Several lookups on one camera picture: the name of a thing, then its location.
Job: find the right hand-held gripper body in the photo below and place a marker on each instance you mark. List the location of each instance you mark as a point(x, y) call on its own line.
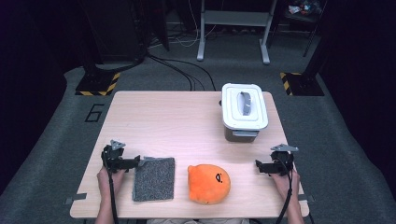
point(281, 161)

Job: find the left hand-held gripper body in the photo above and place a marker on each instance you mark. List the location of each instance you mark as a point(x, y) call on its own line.
point(112, 158)

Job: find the grey fuzzy cloth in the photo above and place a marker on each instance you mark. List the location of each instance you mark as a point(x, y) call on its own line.
point(154, 180)

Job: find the orange plush toy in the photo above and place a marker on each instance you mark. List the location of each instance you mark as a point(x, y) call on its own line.
point(205, 186)

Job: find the person's right hand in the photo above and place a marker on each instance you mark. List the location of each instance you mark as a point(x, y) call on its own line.
point(285, 185)

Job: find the person's left hand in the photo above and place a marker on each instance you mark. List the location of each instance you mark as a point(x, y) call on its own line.
point(104, 182)

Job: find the grey tape strip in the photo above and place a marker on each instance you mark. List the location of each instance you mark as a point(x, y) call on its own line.
point(75, 198)
point(308, 198)

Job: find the black stand striped base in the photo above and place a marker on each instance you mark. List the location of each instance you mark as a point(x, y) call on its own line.
point(303, 84)
point(96, 84)

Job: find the black equipment cabinet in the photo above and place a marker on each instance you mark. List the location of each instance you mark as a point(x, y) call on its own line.
point(115, 28)

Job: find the colourful clutter on shelf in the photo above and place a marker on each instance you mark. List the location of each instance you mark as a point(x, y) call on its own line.
point(303, 7)

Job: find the white metal desk frame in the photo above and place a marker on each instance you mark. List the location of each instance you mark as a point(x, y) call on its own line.
point(236, 18)

